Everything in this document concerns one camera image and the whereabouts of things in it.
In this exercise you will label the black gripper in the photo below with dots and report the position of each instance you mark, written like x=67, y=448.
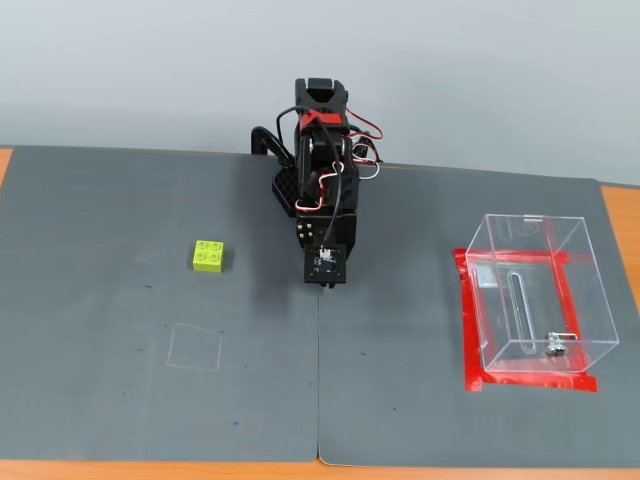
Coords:
x=306, y=230

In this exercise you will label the green lego block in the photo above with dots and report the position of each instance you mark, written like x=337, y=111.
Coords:
x=208, y=259

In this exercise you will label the transparent acrylic box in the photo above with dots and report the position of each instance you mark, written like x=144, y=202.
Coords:
x=530, y=300

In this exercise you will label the grey mat with red tape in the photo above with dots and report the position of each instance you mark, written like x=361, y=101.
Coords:
x=400, y=325

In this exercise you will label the red tape band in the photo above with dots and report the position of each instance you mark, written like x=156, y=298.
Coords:
x=327, y=119

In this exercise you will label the black table clamp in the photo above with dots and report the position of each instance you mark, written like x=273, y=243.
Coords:
x=260, y=137

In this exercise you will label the grey mat with chalk square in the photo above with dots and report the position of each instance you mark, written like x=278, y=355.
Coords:
x=150, y=300

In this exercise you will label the small metal latch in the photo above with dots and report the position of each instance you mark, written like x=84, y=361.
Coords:
x=554, y=344

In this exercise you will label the black square wrist camera module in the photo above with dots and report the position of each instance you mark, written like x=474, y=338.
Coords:
x=325, y=272

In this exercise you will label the red tape frame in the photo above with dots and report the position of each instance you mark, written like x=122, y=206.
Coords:
x=472, y=350

